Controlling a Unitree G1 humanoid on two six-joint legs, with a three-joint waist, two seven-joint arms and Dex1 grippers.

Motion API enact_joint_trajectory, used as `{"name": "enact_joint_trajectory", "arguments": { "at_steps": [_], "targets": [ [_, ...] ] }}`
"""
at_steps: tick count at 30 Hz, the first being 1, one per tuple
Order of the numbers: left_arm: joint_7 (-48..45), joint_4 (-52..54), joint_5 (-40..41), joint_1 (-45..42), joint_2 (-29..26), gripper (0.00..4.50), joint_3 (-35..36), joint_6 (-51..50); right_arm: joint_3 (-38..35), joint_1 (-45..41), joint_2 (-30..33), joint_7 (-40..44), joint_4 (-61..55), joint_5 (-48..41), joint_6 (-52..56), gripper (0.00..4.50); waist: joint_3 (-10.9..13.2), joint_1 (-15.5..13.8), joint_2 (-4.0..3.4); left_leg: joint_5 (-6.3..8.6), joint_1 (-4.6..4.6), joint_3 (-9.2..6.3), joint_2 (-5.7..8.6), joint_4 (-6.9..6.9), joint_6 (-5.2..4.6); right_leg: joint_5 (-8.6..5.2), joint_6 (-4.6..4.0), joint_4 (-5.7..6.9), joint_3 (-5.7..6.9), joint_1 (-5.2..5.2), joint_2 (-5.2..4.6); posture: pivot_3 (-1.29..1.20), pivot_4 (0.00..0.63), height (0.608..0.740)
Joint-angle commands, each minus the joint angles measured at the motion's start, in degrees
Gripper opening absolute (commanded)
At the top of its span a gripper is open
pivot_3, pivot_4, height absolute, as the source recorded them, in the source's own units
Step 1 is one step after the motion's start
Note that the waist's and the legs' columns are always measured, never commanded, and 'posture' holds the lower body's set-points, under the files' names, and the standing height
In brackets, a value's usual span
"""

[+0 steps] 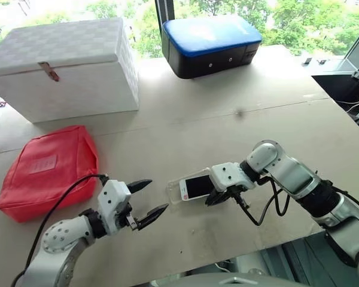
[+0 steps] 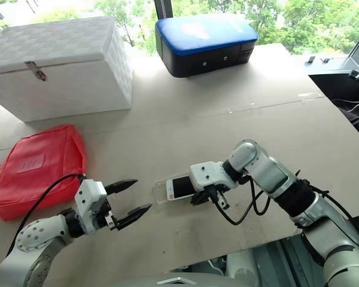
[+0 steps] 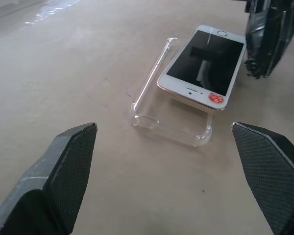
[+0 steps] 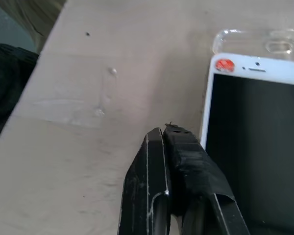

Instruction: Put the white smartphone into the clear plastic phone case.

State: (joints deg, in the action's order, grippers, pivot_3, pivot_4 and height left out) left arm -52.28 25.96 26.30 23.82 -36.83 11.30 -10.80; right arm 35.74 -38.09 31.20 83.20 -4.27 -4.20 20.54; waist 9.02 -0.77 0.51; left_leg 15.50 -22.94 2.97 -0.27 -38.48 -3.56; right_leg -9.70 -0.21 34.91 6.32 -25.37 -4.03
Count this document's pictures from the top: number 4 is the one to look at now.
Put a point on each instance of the clear plastic phone case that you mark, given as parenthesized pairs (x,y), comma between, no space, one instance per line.
(259,44)

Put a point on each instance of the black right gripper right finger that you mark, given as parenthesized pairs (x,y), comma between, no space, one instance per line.
(198,171)

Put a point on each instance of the clear adhesive tape strip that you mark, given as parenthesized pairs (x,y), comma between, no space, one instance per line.
(88,107)

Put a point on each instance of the dark fabric object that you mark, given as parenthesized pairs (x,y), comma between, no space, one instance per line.
(7,80)

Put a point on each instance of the white smartphone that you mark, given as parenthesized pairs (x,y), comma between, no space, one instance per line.
(254,151)

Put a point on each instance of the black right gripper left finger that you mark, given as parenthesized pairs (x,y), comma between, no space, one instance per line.
(142,186)

